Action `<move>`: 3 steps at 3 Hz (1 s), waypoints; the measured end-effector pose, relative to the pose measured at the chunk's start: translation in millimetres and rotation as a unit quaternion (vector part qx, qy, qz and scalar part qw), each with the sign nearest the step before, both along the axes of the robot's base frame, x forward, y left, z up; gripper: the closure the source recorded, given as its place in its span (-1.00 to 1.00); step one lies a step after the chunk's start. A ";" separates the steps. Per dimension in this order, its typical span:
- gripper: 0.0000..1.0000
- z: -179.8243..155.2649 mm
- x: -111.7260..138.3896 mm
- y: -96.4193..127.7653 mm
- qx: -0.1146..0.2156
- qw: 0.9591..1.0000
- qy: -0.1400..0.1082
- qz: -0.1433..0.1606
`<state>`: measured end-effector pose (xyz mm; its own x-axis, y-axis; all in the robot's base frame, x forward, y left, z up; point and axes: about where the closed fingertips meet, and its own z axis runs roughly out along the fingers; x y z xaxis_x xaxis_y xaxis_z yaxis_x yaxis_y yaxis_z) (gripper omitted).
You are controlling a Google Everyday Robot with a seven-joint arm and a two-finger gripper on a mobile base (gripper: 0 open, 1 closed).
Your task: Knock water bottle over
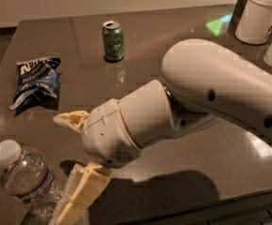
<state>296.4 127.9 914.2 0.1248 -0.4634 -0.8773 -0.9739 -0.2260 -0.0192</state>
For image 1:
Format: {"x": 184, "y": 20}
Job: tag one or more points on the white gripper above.
{"x": 106, "y": 135}

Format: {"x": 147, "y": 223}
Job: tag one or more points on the clear plastic water bottle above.
{"x": 26, "y": 176}

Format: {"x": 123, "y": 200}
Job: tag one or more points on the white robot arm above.
{"x": 201, "y": 80}

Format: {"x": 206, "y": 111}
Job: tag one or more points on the blue potato chip bag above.
{"x": 37, "y": 79}

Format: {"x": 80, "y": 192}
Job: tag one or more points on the green soda can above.
{"x": 113, "y": 41}

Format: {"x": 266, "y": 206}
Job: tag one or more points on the white lidded canister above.
{"x": 255, "y": 24}

